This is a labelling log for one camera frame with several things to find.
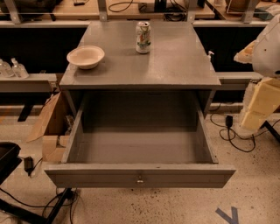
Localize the black power adapter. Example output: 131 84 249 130
226 115 233 128
24 157 33 175

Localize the small white pump bottle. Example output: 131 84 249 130
207 51 214 62

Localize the white bowl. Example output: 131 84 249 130
66 45 105 70

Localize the clear sanitizer bottle left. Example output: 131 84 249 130
0 59 14 77

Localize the black bin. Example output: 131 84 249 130
0 142 21 185

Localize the black power adapter right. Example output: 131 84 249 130
226 115 233 128

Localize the black power adapter left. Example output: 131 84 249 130
24 157 33 175

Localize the grey top drawer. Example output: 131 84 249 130
45 91 235 188

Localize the brown cardboard box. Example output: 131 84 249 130
26 92 70 163

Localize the clear sanitizer bottle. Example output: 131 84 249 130
0 59 14 77
11 58 29 79

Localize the grey drawer cabinet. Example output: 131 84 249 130
59 20 221 113

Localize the clear sanitizer bottle right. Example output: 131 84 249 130
11 58 29 79

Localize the black stand base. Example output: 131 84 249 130
0 187 74 224

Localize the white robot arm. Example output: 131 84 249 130
234 15 280 79

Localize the white green soda can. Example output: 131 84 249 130
136 21 151 53

